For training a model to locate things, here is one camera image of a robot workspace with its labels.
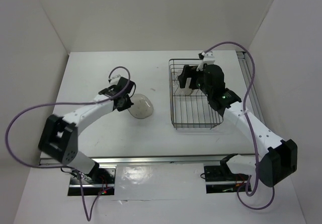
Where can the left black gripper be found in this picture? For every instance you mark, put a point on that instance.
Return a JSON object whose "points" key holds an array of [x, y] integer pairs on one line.
{"points": [[127, 105]]}

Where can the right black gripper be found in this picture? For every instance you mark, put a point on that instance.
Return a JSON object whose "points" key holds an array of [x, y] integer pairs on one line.
{"points": [[188, 72]]}

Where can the clear plate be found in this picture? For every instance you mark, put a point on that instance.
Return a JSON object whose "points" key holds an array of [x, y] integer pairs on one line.
{"points": [[178, 73], [182, 92], [142, 107], [190, 92]]}

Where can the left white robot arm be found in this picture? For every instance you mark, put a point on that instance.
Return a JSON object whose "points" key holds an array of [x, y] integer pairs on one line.
{"points": [[59, 138]]}

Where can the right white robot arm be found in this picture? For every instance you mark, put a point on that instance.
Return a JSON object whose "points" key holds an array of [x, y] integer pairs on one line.
{"points": [[275, 158]]}

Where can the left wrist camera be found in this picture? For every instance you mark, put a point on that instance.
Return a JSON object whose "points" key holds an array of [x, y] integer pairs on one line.
{"points": [[121, 88]]}

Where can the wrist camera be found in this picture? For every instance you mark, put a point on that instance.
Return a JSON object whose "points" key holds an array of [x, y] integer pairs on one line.
{"points": [[206, 58], [121, 88]]}

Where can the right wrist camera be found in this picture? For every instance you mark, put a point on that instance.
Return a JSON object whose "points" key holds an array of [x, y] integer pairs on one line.
{"points": [[206, 58]]}

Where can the wire dish rack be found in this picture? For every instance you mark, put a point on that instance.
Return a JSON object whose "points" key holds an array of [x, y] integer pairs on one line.
{"points": [[189, 112]]}

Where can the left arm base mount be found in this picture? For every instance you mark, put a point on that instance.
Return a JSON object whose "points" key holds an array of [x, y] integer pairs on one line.
{"points": [[105, 184]]}

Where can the aluminium front rail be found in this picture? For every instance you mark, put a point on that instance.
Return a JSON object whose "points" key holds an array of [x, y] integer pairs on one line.
{"points": [[160, 159]]}

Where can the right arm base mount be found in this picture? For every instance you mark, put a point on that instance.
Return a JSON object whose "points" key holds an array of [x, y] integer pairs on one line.
{"points": [[219, 179]]}

